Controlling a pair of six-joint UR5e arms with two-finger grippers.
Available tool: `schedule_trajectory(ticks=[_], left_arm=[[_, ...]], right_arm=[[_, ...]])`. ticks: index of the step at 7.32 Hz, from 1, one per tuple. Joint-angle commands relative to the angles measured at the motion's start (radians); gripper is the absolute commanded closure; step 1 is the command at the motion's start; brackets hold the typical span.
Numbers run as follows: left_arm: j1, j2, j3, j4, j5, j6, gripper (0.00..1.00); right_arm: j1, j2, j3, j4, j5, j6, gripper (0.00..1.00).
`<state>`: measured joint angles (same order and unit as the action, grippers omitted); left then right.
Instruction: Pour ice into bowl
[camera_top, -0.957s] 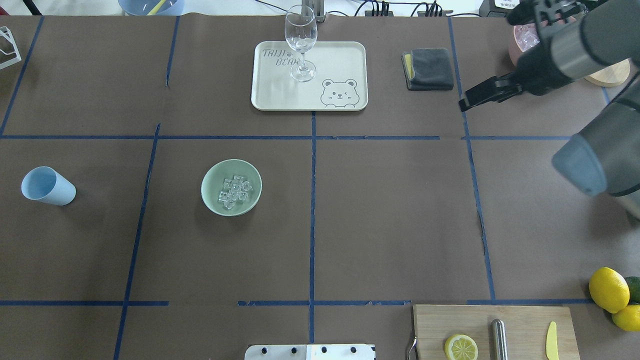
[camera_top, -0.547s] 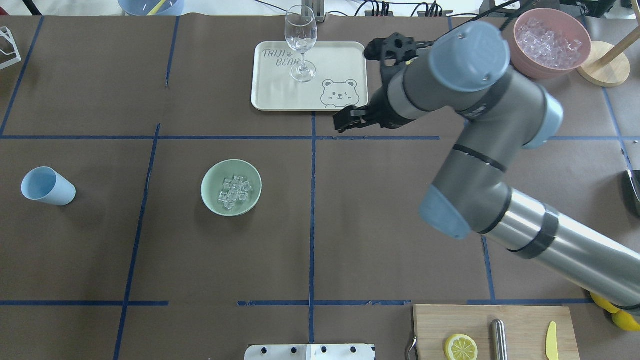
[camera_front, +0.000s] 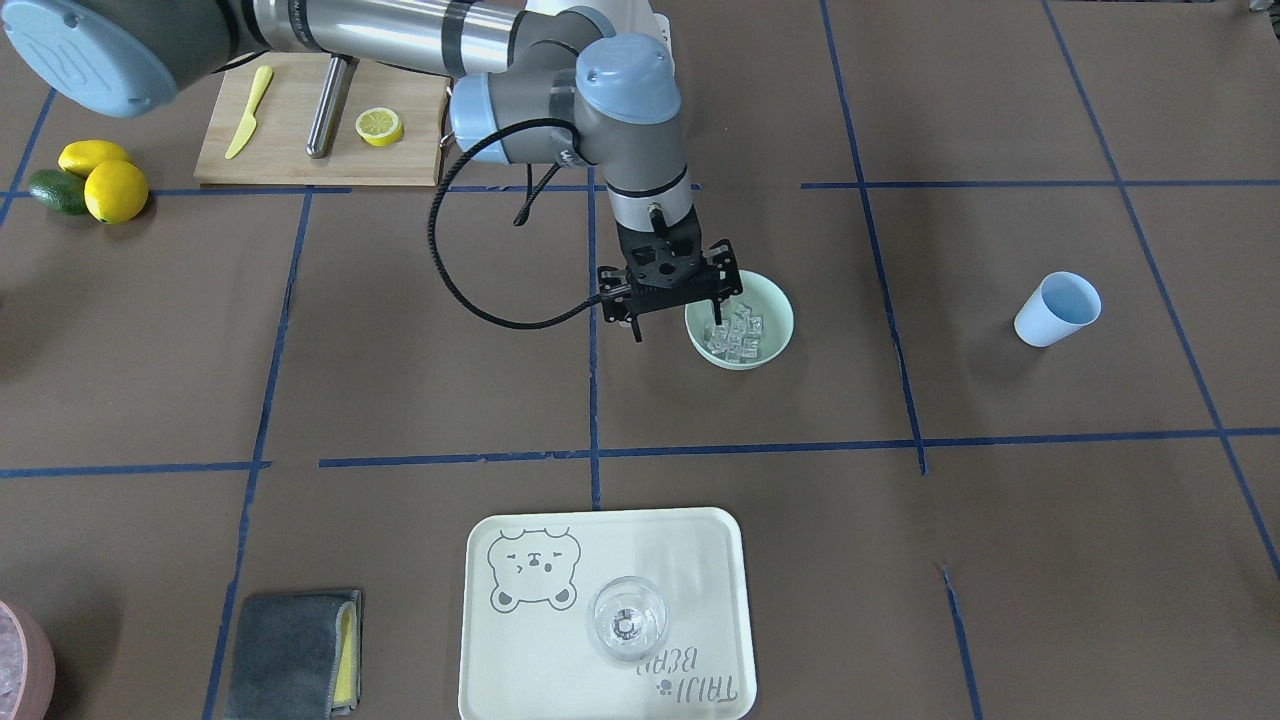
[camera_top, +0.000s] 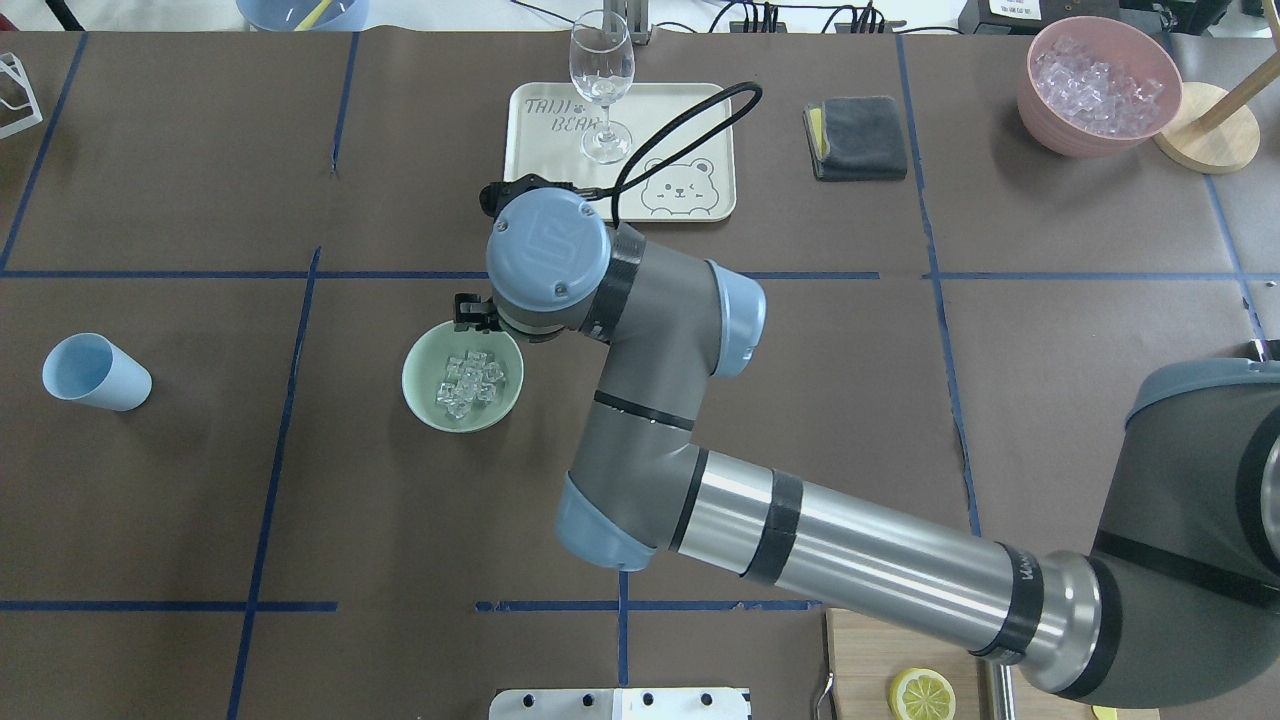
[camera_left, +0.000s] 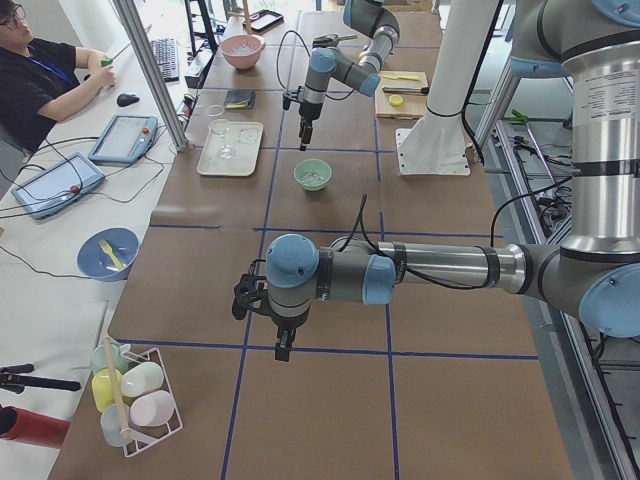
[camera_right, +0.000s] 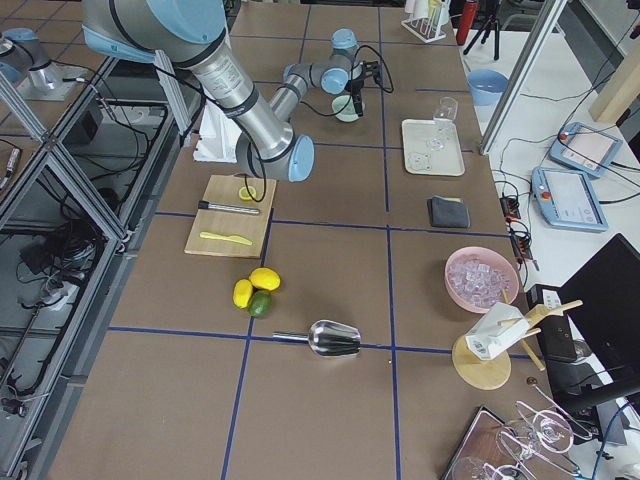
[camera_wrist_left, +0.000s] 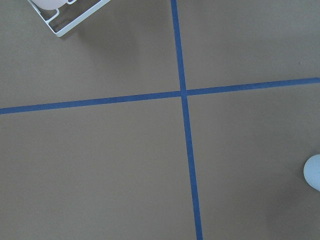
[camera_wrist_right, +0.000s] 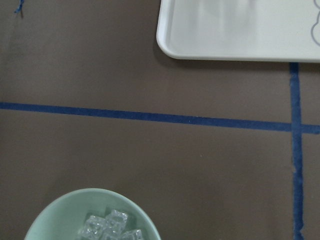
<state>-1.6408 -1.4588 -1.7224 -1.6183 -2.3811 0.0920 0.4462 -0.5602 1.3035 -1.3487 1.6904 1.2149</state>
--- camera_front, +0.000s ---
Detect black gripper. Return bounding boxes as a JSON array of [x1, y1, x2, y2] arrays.
[[596, 215, 742, 343]]

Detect light green bowl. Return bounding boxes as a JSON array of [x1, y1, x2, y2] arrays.
[[684, 272, 795, 372]]

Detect light blue plastic cup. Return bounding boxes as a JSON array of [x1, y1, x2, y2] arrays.
[[1012, 272, 1102, 348]]

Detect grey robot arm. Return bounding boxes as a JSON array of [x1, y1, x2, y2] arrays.
[[3, 1, 742, 331]]

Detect ice cubes in green bowl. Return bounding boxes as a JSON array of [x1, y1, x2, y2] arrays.
[[704, 304, 764, 365]]

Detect pink bowl of ice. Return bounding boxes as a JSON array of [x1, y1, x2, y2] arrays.
[[1, 601, 56, 719]]

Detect clear wine glass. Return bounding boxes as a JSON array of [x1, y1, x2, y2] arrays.
[[588, 575, 669, 664]]

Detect half lemon slice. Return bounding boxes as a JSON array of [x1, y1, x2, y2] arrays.
[[355, 108, 404, 147]]

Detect cream bear tray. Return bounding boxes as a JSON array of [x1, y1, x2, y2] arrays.
[[458, 507, 758, 719]]

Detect wooden cutting board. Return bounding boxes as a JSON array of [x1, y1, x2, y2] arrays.
[[195, 53, 451, 186]]

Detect yellow plastic knife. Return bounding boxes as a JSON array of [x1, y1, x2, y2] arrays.
[[224, 65, 274, 160]]

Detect grey yellow folded cloth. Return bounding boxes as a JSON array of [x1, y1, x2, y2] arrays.
[[223, 588, 364, 719]]

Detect yellow lemon front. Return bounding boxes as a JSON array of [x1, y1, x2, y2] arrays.
[[84, 160, 150, 224]]

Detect yellow lemon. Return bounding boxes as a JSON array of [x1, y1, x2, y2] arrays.
[[84, 160, 150, 224], [58, 138, 132, 179]]

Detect yellow lemon back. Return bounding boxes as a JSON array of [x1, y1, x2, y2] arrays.
[[58, 138, 132, 179]]

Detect green avocado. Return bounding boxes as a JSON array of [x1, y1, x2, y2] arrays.
[[28, 169, 90, 217]]

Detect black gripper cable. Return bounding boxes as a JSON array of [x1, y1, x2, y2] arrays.
[[430, 118, 611, 331]]

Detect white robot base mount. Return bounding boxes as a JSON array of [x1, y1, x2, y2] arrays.
[[522, 0, 672, 51]]

